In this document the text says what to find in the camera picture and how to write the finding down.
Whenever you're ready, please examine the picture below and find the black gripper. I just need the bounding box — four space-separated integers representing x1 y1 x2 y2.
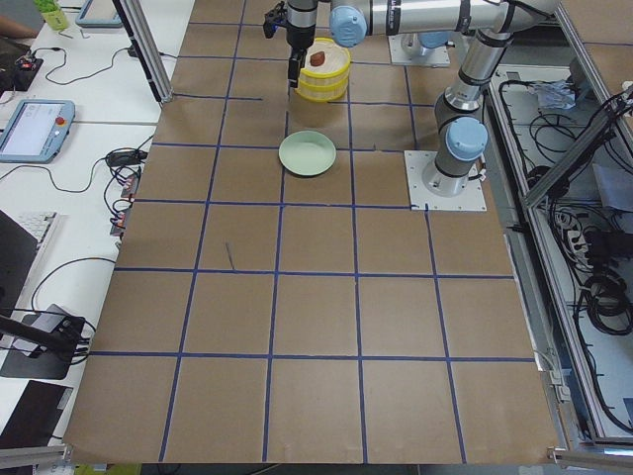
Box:
262 1 317 88

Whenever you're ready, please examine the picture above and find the brown bun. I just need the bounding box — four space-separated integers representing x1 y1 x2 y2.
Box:
310 50 325 67

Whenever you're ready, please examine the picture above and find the yellow rimmed steamer layer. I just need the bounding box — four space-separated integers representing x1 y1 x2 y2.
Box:
300 38 351 86
295 77 348 103

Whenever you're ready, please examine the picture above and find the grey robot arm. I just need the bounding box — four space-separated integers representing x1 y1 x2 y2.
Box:
328 1 559 136

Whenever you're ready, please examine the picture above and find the mint green plate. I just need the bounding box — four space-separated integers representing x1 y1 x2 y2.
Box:
278 131 336 177

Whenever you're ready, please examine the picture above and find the blue teach pendant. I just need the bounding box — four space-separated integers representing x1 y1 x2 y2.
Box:
1 99 75 164

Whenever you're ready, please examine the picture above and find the white keyboard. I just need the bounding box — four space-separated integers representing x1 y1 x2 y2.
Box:
15 211 65 252

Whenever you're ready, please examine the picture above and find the black laptop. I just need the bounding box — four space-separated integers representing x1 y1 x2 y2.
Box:
0 212 38 317

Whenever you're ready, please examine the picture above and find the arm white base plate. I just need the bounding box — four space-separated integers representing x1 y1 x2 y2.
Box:
404 150 487 212
389 32 450 68

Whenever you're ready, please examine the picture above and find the black cable bundle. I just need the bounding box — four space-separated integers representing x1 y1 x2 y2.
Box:
523 78 633 446

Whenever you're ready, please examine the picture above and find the black camera stand base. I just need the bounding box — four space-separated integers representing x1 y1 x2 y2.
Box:
1 305 87 380

